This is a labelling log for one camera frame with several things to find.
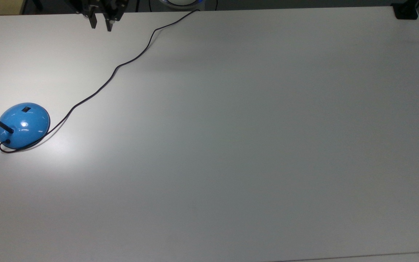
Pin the black table clamp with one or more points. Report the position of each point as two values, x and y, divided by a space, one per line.
405 11

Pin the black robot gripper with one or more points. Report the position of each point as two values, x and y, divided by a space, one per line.
100 4

